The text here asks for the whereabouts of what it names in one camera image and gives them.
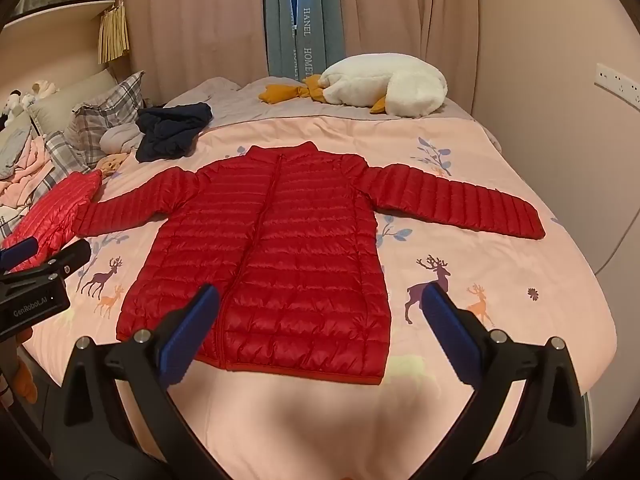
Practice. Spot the blue curtain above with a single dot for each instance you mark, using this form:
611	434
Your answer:
305	15

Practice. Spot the navy blue garment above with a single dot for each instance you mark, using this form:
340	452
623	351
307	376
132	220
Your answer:
172	130

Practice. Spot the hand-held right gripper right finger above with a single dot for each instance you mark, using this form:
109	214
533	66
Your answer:
447	325

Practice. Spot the pink printed blanket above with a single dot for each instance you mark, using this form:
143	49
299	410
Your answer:
500	320

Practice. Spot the small orange-haired doll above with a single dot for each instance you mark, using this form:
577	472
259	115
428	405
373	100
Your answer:
112	162

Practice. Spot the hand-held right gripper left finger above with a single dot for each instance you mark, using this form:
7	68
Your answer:
192	327

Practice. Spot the white wall socket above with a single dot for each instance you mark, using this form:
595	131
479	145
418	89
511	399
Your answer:
617	81

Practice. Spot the grey bed sheet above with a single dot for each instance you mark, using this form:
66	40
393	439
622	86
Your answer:
220	97

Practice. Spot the beige hanging tassel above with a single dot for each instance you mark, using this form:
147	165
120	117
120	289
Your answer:
114	35

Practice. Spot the coral red down jacket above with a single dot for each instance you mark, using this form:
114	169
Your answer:
52	210

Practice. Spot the pile of pink clothes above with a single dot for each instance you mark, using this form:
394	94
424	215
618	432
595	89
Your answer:
22	170

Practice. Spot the small plush toys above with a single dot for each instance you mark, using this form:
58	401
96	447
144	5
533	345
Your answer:
22	97

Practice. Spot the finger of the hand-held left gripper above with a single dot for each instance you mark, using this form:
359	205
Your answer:
17	252
62	260

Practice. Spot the grey cloth bundle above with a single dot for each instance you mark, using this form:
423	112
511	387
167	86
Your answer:
119	139

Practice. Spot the large plaid pillow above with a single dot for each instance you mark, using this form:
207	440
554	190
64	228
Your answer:
107	110

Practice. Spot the beige padded headboard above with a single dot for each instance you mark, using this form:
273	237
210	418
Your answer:
65	97

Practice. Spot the white goose plush toy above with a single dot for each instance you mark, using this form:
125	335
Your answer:
380	82

